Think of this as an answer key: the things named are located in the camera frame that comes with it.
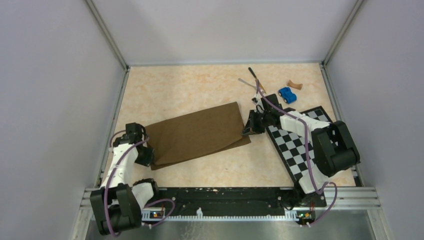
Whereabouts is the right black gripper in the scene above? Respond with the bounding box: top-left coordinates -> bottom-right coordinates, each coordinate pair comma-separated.
242,109 -> 271,136

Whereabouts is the brown cloth napkin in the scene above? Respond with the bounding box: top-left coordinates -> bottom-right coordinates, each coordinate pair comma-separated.
146,102 -> 251,170

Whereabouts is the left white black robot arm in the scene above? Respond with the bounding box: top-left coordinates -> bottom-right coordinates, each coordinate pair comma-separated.
89,122 -> 161,237

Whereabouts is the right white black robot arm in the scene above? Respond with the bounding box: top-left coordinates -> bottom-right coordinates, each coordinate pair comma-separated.
242,94 -> 360,206

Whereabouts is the blue toy car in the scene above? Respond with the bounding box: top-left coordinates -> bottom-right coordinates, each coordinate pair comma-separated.
278,87 -> 297,104

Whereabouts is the black white checkerboard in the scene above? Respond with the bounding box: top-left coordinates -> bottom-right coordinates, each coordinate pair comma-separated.
266,105 -> 361,186

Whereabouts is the small brown wooden piece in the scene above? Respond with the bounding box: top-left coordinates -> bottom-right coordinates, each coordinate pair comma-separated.
287,80 -> 303,90

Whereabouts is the black-handled knife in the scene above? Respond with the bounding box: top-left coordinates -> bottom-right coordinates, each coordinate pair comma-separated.
248,67 -> 267,94

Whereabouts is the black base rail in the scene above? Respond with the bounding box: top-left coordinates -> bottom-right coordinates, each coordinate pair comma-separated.
150,187 -> 327,217

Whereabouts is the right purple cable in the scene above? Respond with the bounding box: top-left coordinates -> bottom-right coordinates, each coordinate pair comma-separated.
255,78 -> 338,227

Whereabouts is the aluminium frame rail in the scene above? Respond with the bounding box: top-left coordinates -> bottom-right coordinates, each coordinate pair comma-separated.
324,186 -> 381,210

